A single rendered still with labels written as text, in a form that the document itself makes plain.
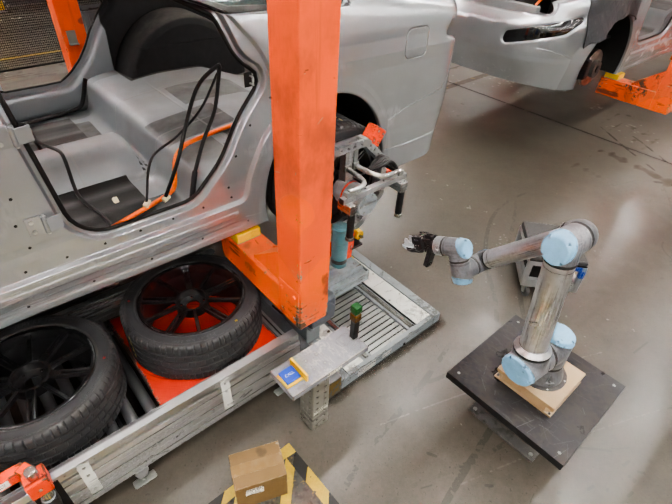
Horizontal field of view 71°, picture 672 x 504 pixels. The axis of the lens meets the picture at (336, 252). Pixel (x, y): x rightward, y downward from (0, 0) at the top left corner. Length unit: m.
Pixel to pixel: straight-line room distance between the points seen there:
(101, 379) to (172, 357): 0.29
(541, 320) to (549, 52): 2.91
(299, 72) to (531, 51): 3.18
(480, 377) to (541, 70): 2.89
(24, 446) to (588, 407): 2.31
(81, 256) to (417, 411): 1.73
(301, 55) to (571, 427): 1.88
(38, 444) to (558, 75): 4.29
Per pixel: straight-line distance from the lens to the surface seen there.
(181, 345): 2.20
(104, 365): 2.23
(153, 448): 2.29
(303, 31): 1.49
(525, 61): 4.50
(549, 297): 1.92
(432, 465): 2.47
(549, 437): 2.35
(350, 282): 2.95
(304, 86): 1.54
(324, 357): 2.16
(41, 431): 2.14
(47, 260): 2.07
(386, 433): 2.50
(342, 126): 2.38
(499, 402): 2.37
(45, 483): 2.03
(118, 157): 2.83
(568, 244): 1.78
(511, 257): 2.15
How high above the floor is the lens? 2.14
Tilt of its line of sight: 39 degrees down
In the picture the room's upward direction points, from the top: 3 degrees clockwise
